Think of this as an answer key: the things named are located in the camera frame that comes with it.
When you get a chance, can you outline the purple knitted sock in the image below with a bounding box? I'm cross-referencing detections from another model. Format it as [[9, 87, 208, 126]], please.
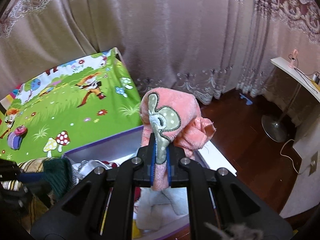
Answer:
[[7, 125, 28, 150]]

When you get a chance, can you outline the beige pink curtain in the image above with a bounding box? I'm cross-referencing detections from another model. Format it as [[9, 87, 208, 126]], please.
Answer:
[[1, 0, 319, 102]]

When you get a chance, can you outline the floor fan base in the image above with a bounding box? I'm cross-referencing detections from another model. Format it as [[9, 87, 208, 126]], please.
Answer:
[[261, 83, 302, 143]]

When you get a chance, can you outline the pink embroidered towel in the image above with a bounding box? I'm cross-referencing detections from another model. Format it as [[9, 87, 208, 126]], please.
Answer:
[[139, 87, 216, 191]]

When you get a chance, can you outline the red fluffy sock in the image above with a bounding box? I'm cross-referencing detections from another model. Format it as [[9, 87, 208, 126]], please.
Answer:
[[102, 161, 119, 170]]

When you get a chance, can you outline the purple storage box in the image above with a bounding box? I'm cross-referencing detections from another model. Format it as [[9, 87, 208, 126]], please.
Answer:
[[62, 126, 237, 239]]

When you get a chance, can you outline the white checkered drawstring bag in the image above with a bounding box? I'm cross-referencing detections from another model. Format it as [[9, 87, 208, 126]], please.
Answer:
[[71, 160, 112, 180]]

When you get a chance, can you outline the colourful cartoon play mat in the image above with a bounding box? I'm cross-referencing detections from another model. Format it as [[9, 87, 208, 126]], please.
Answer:
[[1, 48, 142, 163]]

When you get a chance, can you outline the dark green knitted cloth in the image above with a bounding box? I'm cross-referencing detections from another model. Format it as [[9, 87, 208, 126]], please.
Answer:
[[43, 158, 73, 200]]

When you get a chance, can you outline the white side table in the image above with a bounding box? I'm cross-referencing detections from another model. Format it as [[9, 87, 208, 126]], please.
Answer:
[[271, 57, 319, 96]]

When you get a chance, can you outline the white power cable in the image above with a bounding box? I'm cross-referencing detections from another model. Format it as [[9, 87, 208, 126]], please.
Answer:
[[279, 138, 313, 176]]

